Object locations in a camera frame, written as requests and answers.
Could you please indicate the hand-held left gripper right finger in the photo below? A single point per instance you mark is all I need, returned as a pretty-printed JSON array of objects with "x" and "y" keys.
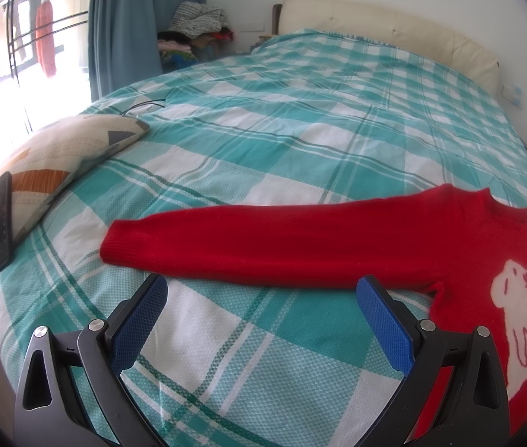
[{"x": 384, "y": 326}]

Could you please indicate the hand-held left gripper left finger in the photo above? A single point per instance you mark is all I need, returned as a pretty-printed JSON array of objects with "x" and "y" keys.
[{"x": 140, "y": 326}]

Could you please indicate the red sweater with white rabbit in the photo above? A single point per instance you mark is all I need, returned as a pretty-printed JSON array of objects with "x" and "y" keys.
[{"x": 291, "y": 242}]

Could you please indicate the pile of colourful clothes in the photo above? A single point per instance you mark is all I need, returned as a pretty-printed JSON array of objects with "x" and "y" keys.
[{"x": 184, "y": 49}]

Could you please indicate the patterned beige pillow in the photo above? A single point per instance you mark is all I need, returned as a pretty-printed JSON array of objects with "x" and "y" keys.
[{"x": 58, "y": 149}]

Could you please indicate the teal plaid bed cover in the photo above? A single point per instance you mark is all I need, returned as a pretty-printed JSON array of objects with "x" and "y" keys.
[{"x": 291, "y": 125}]

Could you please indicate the cream padded headboard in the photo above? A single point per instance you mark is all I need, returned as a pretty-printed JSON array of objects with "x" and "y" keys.
[{"x": 384, "y": 28}]

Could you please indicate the red hanging garment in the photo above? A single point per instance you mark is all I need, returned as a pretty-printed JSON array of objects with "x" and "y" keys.
[{"x": 45, "y": 42}]

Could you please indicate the blue curtain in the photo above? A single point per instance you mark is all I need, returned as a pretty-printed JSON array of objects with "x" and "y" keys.
[{"x": 123, "y": 23}]

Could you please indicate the grey checked cloth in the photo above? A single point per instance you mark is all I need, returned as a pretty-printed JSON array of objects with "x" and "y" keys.
[{"x": 198, "y": 17}]

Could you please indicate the black window railing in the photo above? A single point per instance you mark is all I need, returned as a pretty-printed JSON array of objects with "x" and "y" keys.
[{"x": 12, "y": 32}]

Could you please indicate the white wall socket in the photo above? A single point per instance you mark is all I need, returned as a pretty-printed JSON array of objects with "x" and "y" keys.
[{"x": 514, "y": 95}]

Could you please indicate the white wall switch plate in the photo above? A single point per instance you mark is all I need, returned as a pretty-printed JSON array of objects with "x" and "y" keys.
[{"x": 250, "y": 26}]

